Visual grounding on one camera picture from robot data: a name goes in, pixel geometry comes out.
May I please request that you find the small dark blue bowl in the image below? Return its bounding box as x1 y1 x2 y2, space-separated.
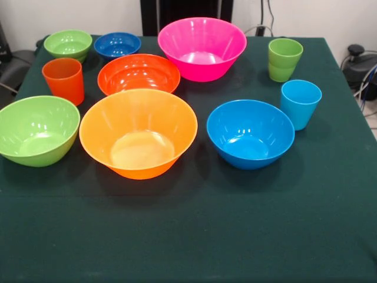
94 32 142 62

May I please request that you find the large green bowl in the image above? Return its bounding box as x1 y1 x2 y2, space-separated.
0 95 81 168

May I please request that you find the light blue bowl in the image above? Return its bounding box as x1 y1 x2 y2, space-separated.
206 99 296 171

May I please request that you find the large orange bowl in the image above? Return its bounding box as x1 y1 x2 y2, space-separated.
78 88 199 180

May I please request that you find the white and blue cable bundle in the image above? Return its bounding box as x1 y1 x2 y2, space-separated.
353 63 377 130

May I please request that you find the green cup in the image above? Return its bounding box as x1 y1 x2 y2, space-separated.
267 38 304 83

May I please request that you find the red-orange cup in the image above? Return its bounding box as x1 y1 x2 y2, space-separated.
41 57 85 107

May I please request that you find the black wall cable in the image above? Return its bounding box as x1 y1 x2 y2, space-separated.
266 0 275 36

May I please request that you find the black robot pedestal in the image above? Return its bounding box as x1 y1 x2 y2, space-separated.
140 0 234 37

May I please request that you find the light blue cup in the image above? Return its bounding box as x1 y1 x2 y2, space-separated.
280 79 323 131

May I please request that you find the small green bowl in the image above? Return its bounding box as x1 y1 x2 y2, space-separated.
43 29 93 64

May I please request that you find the black stand base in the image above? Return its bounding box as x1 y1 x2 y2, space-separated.
340 44 377 89

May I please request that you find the red-orange bowl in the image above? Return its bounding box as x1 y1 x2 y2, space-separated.
97 53 181 97

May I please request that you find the dark green tablecloth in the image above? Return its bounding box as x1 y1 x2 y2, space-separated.
0 34 377 283

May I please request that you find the large pink bowl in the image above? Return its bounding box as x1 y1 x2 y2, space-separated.
157 17 248 83

